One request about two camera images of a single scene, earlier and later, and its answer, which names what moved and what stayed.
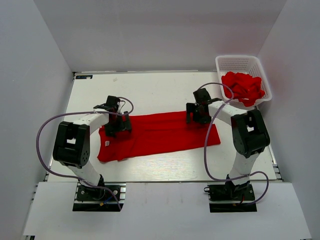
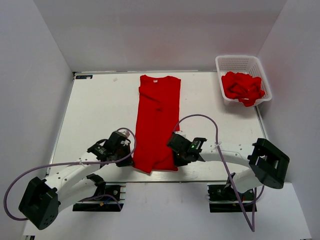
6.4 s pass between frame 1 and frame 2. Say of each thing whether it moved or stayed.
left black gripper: moved
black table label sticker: stayed
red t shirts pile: stayed
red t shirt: moved
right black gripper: moved
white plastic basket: stayed
